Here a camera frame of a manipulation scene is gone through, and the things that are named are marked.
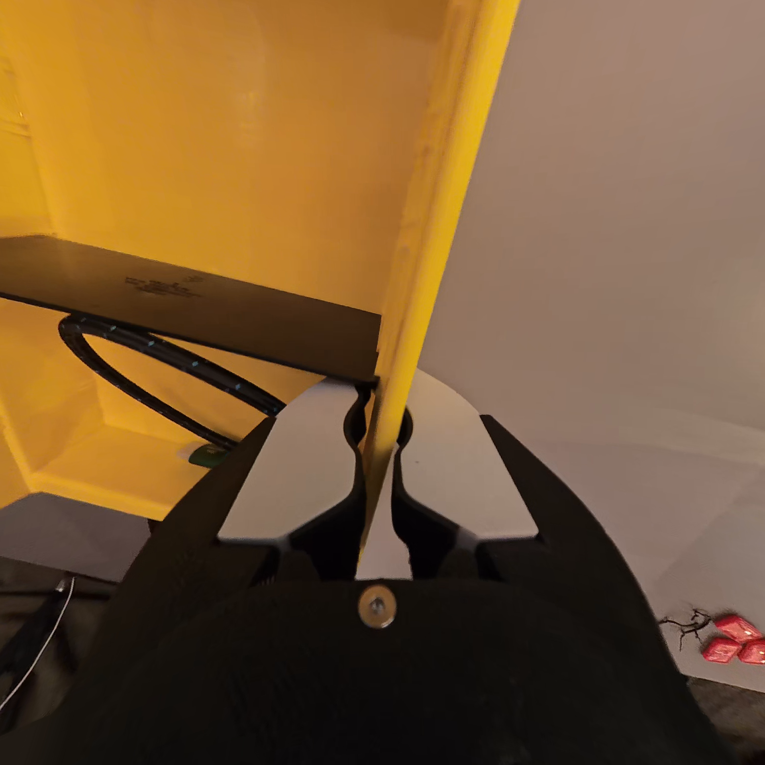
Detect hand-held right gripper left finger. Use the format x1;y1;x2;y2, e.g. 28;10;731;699
216;379;367;563

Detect small dark twig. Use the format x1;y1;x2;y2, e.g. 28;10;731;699
659;608;713;651

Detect black hdmi cable green plugs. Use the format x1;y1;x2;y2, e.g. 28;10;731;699
58;315;288;468

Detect black multiport hub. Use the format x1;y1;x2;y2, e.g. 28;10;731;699
0;235;383;384

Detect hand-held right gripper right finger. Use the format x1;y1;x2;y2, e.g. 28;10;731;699
391;369;540;563

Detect yellow plastic bin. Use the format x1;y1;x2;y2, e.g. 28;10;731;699
0;0;521;521

